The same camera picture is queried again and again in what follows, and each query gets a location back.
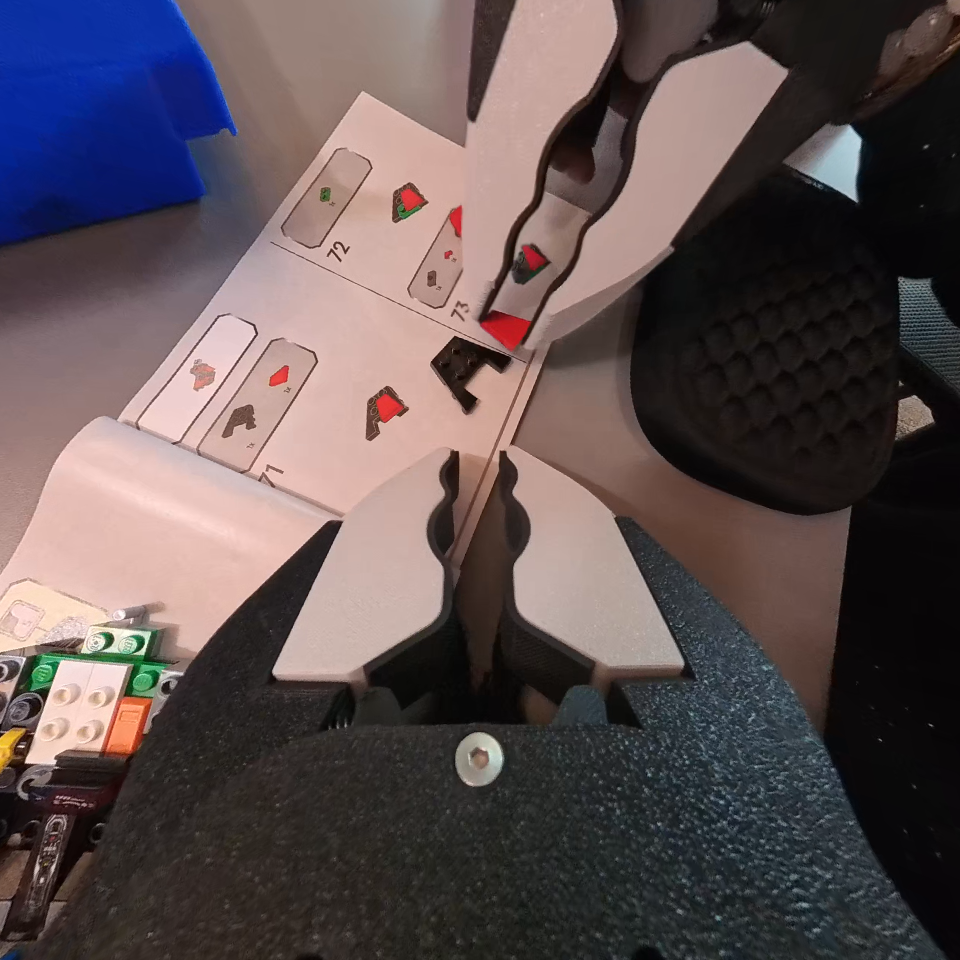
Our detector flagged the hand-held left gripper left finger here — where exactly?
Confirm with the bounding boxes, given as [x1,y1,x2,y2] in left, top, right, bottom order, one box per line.
[271,447,462,687]

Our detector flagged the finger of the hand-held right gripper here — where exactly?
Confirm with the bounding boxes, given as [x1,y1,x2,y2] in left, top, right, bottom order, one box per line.
[463,0,627,327]
[521,33,795,352]

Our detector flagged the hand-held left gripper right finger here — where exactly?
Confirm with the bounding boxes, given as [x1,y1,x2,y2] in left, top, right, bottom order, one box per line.
[495,446,687,685]

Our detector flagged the black toy brick plate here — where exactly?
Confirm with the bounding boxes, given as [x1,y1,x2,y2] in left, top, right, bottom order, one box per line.
[429,335,513,416]

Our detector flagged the black dimpled pad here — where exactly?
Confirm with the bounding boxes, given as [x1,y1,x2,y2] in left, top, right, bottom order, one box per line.
[628,166,905,517]

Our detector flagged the white building instruction booklet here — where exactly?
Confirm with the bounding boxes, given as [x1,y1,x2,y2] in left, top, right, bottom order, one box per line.
[0,90,860,676]

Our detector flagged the black mesh chair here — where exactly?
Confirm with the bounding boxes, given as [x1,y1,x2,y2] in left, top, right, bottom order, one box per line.
[892,273,960,451]

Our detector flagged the pile of mixed toy bricks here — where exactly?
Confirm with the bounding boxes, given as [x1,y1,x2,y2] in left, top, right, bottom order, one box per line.
[0,600,192,950]

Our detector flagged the blue plastic bin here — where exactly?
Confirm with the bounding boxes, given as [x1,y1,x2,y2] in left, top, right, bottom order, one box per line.
[0,0,239,247]

